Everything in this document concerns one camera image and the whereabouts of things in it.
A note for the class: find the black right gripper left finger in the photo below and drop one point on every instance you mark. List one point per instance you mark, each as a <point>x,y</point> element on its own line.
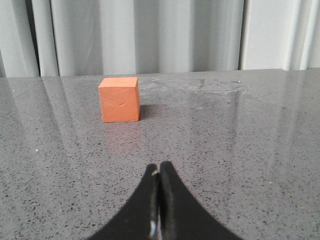
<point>138,218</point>

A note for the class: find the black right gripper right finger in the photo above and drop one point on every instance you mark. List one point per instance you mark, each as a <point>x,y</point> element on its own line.
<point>181,216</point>

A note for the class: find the orange foam cube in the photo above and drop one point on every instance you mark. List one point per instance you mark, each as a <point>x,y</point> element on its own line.
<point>119,99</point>

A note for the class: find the white pleated curtain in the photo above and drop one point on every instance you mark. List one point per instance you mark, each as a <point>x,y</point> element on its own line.
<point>40,38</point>

